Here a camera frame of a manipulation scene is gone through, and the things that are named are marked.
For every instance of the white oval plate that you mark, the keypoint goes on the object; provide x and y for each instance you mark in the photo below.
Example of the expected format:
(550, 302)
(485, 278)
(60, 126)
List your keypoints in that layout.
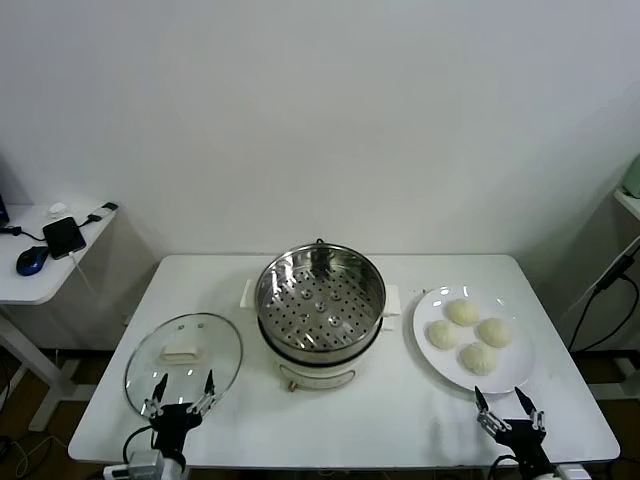
(430, 307)

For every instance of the white shelf edge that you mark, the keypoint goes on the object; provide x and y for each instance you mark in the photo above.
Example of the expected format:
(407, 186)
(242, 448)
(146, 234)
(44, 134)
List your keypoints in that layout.
(630, 202)

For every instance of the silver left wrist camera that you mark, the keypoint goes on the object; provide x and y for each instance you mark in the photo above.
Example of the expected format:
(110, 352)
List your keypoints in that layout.
(145, 465)

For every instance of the white side table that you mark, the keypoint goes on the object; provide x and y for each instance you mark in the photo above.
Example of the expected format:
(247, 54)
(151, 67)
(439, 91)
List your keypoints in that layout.
(30, 290)

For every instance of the pale green object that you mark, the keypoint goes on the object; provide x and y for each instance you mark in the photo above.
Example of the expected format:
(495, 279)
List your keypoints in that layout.
(635, 180)

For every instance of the white steamed baozi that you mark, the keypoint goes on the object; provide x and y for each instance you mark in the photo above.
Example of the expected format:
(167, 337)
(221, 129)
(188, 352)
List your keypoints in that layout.
(462, 312)
(442, 334)
(494, 332)
(479, 358)

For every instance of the small white earbud case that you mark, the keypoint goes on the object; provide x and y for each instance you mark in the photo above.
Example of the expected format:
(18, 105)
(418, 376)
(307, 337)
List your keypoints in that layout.
(57, 206)

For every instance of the black smartphone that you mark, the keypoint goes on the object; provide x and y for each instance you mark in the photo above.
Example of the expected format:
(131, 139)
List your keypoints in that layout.
(64, 237)

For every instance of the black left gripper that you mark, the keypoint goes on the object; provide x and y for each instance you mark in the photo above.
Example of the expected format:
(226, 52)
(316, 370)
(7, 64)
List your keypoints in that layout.
(175, 420)

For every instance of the dark screen edge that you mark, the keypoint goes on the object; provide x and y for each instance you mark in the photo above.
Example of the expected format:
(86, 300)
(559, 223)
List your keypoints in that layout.
(3, 210)

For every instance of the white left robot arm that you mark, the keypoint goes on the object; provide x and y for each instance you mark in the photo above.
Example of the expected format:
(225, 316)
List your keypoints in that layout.
(176, 470)

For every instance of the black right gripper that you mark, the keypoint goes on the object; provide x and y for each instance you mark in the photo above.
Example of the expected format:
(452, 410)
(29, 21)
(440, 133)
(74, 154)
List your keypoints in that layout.
(522, 435)

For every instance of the cream electric cooker base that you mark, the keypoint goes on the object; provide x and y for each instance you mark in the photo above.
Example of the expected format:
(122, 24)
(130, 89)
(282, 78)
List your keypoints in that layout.
(320, 372)

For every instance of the blue computer mouse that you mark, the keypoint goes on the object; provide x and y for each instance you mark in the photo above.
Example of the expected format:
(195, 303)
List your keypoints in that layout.
(32, 260)

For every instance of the oval glass pot lid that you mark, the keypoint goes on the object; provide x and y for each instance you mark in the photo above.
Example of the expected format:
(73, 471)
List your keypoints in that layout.
(150, 360)

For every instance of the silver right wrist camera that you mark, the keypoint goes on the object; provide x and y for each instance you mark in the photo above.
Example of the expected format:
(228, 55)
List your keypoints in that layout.
(572, 472)

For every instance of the perforated steel steamer basket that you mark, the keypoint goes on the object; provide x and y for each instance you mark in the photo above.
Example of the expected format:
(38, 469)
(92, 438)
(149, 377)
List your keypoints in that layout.
(280, 280)

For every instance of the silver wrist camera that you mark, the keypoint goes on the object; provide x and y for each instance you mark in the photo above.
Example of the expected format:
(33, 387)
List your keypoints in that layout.
(572, 472)
(145, 465)

